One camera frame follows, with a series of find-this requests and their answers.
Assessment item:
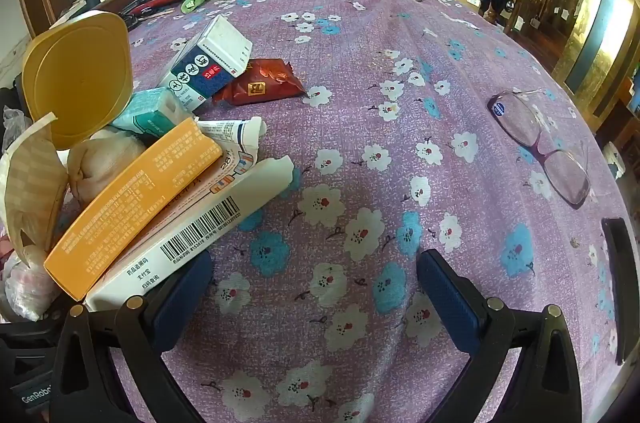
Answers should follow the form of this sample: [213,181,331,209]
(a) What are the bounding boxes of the yellow plastic square container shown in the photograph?
[22,10,132,150]

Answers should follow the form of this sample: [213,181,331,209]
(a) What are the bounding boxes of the white wadded tissue ball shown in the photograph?
[67,128,145,206]

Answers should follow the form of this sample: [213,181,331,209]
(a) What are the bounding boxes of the white barcode medicine box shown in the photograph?
[84,157,294,311]

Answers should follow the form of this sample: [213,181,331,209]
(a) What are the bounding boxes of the purple eyeglasses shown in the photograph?
[487,91,590,210]

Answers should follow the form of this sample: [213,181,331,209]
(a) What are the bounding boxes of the blue white medicine box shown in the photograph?
[158,15,253,112]

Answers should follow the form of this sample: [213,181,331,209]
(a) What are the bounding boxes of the purple floral tablecloth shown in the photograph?
[129,0,627,422]

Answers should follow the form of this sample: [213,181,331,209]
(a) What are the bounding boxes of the orange cardboard box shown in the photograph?
[44,119,222,301]

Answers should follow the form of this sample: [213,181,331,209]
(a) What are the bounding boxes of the black red tool on table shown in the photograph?
[117,0,183,31]

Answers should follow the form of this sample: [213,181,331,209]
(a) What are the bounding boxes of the red snack packet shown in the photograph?
[212,58,306,107]

